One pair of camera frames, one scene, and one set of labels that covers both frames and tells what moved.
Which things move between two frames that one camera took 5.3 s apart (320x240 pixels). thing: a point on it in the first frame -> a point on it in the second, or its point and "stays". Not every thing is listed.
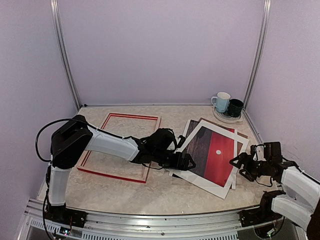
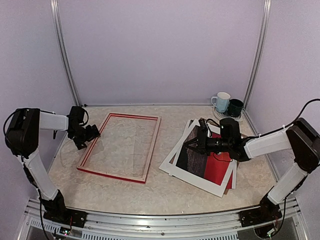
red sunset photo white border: [212, 149] stays
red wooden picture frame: [86, 169] stays
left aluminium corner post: [53, 4] stays
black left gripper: [185, 162] -> [79, 143]
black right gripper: [243, 157] -> [201, 144]
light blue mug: [221, 101] stays
